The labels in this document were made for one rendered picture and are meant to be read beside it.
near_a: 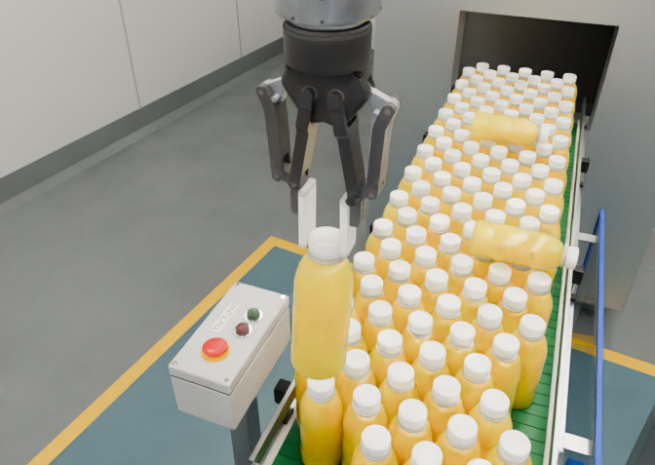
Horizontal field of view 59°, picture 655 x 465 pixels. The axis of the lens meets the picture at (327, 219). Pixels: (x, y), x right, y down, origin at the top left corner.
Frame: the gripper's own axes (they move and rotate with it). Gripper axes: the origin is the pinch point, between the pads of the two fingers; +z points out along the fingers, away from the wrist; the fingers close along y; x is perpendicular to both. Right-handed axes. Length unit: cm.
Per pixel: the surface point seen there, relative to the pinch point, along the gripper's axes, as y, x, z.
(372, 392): 4.2, 6.6, 32.6
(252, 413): -17, 9, 50
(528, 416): 27, 26, 50
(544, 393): 29, 32, 50
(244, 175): -138, 216, 140
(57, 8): -238, 203, 50
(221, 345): -18.1, 4.0, 29.3
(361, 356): 0.5, 12.4, 32.6
